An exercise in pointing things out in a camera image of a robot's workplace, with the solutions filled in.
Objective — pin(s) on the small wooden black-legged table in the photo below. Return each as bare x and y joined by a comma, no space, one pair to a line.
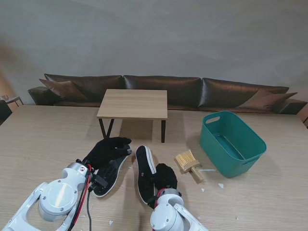
134,103

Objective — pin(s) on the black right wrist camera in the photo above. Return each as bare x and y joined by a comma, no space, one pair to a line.
154,201

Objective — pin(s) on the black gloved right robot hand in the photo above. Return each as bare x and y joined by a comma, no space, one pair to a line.
164,175

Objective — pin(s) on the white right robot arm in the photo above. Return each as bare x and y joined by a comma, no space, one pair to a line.
168,214

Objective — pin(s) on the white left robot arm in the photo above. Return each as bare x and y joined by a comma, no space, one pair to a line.
55,197

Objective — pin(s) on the brown leather cushion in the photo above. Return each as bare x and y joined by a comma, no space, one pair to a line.
63,87
264,99

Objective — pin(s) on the dark chair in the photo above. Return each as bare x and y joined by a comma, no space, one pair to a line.
3,111

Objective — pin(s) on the yellow canvas sneaker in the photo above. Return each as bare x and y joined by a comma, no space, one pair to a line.
144,183
110,173

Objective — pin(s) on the green plastic basin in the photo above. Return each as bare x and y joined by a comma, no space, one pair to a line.
240,134

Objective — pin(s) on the wooden hand brush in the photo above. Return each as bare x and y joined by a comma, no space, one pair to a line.
185,160

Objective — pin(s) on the light wooden furniture edge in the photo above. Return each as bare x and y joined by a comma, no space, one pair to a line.
304,118

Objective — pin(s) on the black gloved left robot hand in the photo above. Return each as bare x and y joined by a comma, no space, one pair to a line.
106,151

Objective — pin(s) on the brown leather sofa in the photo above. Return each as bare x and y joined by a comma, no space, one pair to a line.
180,84

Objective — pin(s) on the light wooden side table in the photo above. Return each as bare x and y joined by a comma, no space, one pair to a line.
13,99

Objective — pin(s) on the long white paper scrap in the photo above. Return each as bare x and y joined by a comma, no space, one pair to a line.
208,170

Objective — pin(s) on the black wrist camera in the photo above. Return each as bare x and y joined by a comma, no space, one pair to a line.
154,201
101,181

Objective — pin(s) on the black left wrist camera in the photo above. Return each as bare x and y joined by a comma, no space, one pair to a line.
101,181

